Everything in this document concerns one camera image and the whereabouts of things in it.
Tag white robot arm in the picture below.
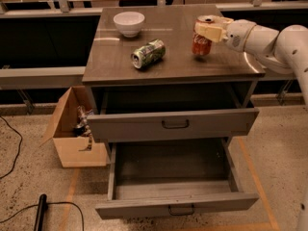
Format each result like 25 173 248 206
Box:
194 15 308 105

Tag white ceramic bowl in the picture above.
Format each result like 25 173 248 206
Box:
114 12 145 38

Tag green crushed soda can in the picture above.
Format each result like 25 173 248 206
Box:
131 39 166 69

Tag grey upper open drawer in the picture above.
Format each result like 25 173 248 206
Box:
88 108 259 142

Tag black floor cable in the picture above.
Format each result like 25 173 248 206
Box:
0 115 24 181

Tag grey open drawer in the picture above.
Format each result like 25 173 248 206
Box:
88 108 259 142
96 138 258 219

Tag open cardboard box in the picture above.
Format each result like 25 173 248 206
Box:
41 86 108 167

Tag grey metal railing shelf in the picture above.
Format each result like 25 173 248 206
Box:
0 66 86 90

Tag red coke can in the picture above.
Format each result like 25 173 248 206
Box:
192 15 213 56

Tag grey lower open drawer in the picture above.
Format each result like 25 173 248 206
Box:
96 138 258 219

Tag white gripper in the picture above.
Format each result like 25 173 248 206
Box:
194 15 256 52

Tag grey drawer cabinet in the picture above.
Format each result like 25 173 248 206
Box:
82 4 266 146

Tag crumpled wrappers in box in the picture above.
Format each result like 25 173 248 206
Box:
73 106 93 151

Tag black cylindrical floor plug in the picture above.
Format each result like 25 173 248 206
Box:
34 193 48 231

